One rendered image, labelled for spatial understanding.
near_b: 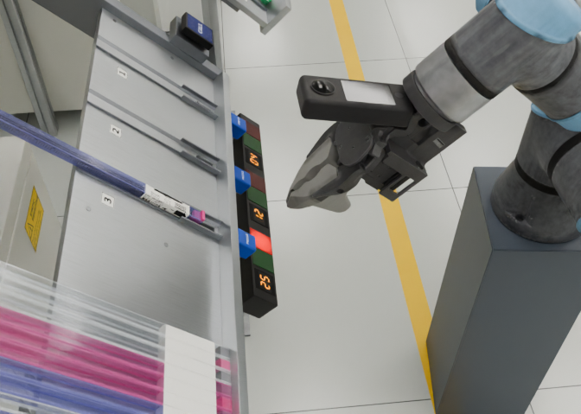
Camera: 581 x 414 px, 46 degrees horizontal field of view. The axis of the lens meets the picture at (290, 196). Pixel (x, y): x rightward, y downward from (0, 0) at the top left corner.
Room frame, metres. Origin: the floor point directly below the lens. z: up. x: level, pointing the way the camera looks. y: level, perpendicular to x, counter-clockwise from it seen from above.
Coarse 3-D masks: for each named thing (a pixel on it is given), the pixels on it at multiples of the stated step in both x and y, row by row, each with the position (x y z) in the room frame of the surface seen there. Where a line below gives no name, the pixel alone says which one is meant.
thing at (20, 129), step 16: (0, 112) 0.51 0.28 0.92; (0, 128) 0.50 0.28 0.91; (16, 128) 0.51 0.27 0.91; (32, 128) 0.52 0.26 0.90; (48, 144) 0.51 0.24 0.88; (64, 144) 0.52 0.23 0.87; (64, 160) 0.51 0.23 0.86; (80, 160) 0.51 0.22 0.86; (96, 160) 0.52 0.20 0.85; (112, 176) 0.51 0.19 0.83; (128, 176) 0.53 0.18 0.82; (144, 192) 0.52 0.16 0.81; (192, 208) 0.53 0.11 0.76
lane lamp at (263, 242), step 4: (252, 232) 0.57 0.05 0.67; (256, 232) 0.58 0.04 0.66; (260, 232) 0.58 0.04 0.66; (256, 236) 0.57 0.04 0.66; (260, 236) 0.58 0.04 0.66; (264, 236) 0.58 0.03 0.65; (256, 240) 0.56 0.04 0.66; (260, 240) 0.57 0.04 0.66; (264, 240) 0.57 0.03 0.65; (268, 240) 0.58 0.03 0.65; (256, 244) 0.56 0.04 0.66; (260, 244) 0.56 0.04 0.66; (264, 244) 0.57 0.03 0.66; (268, 244) 0.57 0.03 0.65; (260, 248) 0.56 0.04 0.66; (264, 248) 0.56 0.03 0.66; (268, 248) 0.56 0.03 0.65; (268, 252) 0.56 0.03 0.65
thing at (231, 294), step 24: (216, 96) 0.78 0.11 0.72; (216, 120) 0.73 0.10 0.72; (216, 144) 0.68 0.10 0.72; (216, 168) 0.64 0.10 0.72; (240, 288) 0.44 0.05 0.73; (240, 312) 0.41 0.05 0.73; (240, 336) 0.38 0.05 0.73; (240, 360) 0.35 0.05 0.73; (240, 384) 0.33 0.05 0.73; (240, 408) 0.30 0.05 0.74
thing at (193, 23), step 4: (188, 16) 0.86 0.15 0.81; (192, 16) 0.87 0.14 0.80; (188, 20) 0.85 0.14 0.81; (192, 20) 0.86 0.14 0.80; (196, 20) 0.87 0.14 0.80; (188, 24) 0.84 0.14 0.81; (192, 24) 0.85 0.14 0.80; (196, 24) 0.86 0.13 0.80; (200, 24) 0.86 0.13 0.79; (192, 28) 0.84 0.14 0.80; (196, 28) 0.85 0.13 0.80; (200, 28) 0.85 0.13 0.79; (204, 28) 0.86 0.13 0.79; (208, 28) 0.87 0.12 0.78; (196, 32) 0.84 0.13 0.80; (200, 32) 0.84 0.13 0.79; (204, 32) 0.85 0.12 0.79; (208, 32) 0.86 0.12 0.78; (204, 36) 0.84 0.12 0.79; (208, 36) 0.85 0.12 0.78; (208, 40) 0.84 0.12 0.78
